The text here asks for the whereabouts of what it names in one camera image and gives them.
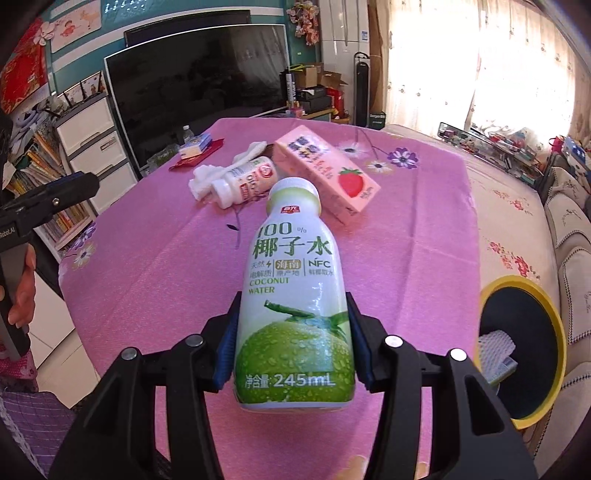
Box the pink floral tablecloth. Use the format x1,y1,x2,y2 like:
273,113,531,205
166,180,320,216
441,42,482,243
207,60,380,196
58,117,483,480

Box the red wall hanging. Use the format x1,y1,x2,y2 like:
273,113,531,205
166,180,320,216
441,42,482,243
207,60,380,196
0,21,51,114

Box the white green drink bottle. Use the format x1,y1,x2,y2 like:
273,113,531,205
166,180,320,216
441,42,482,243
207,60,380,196
234,178,356,415

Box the plastic bag of greens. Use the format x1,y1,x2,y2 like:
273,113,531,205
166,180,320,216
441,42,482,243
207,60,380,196
147,144,181,169

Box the small white yogurt bottle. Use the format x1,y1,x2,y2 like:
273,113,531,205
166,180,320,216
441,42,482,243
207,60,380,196
211,157,279,208

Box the person's left hand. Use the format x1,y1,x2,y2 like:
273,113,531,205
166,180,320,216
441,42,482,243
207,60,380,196
7,244,38,329

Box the person's plaid clothing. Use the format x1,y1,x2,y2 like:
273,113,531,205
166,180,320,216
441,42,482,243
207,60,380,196
0,390,81,480

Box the black white tube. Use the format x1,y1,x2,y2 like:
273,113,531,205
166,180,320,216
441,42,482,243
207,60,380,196
284,69,298,114

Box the cream sheer curtains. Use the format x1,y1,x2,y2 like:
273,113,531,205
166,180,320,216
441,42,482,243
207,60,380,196
369,0,591,153

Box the red flat packet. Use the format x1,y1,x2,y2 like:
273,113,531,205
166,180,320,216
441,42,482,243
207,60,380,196
168,138,225,171

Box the large black television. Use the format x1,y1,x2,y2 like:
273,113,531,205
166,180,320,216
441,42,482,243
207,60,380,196
104,23,291,174

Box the beige sofa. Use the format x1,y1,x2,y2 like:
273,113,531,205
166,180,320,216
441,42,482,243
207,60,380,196
538,166,591,402

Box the black yellow-rimmed waste bin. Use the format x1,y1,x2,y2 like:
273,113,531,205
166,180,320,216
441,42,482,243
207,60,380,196
478,275,568,432

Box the white tissue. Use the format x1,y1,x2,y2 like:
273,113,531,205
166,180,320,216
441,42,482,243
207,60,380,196
188,141,269,201

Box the cartoon wall poster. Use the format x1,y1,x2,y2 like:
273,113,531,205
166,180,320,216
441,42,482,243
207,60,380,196
48,0,102,54

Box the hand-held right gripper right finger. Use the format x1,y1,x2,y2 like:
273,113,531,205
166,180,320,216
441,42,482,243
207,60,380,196
346,293,539,480

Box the cream floral floor mat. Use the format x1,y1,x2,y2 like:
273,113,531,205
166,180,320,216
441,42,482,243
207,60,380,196
383,122,555,296

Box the cluttered glass coffee table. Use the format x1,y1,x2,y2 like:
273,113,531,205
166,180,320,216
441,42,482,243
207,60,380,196
436,121,555,185

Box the white foam net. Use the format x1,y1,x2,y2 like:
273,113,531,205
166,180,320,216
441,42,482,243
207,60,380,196
479,329,516,386

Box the blue tissue pack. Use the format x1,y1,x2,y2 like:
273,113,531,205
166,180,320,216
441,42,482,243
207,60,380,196
178,134,213,160

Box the white standing air conditioner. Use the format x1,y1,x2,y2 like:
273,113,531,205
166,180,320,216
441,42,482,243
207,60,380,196
318,0,370,125

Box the bookshelf with books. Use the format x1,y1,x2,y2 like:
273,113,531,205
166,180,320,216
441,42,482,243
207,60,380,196
0,115,100,250

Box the hanging flower decoration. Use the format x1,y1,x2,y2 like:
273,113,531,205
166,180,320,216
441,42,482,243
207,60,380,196
286,0,324,47

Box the pink strawberry milk carton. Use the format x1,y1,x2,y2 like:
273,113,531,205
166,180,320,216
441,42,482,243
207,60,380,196
274,124,382,217

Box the white plastic drawer unit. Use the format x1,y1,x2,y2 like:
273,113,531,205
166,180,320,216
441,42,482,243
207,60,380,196
55,92,139,217

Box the black tower fan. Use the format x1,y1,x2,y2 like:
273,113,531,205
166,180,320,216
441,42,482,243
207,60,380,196
353,52,386,130

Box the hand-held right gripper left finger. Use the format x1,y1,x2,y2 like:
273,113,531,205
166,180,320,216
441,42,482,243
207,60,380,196
48,291,243,480

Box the person's left forearm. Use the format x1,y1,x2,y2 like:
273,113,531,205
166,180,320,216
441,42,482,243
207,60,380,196
0,352,38,393

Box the open cardboard box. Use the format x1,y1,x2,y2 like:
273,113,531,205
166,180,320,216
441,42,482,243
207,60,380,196
293,62,349,90

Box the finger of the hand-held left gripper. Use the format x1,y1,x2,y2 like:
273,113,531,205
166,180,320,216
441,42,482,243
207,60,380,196
0,171,101,227

